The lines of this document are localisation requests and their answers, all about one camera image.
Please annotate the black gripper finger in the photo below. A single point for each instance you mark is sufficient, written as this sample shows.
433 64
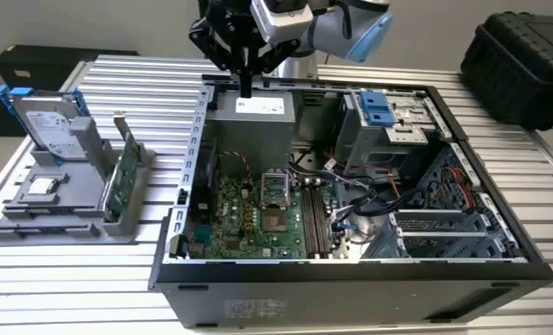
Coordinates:
208 51
281 56

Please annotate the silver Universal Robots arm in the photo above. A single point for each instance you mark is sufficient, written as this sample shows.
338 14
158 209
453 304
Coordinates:
332 31

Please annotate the grey power supply unit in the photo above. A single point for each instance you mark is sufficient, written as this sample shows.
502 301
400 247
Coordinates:
248 139

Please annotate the blue plastic drive latch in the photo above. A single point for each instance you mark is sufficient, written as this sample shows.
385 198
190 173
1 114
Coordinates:
374 108

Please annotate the black cabinet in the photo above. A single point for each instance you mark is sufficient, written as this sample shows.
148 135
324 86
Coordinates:
62 66

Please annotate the metal optical drive cage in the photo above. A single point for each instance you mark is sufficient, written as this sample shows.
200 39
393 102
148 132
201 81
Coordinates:
397 139

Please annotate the black case fan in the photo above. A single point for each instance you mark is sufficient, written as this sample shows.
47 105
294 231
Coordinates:
206 188

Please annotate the green graphics card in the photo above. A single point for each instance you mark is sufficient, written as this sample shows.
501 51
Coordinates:
125 174

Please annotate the hard disk in blue carrier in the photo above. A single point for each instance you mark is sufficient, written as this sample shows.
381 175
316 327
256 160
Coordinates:
43 122

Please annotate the CPU socket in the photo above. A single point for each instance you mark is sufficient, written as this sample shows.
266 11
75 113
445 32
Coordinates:
276 220

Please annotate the grey plastic parts rack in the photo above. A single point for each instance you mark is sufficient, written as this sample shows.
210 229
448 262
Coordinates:
79 195

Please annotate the green motherboard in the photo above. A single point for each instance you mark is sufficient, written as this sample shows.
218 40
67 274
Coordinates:
229 227

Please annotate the black plastic hard case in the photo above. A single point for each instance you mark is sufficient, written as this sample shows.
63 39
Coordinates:
518 70

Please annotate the silver CPU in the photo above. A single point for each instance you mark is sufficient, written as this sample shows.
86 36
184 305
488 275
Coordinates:
42 185

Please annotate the blue VGA port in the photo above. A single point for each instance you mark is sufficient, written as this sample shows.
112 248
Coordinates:
201 234

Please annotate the metal disk bay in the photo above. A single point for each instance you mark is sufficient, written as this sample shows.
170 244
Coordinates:
444 223

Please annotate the black open PC case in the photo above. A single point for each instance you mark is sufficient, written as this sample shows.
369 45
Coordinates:
304 300

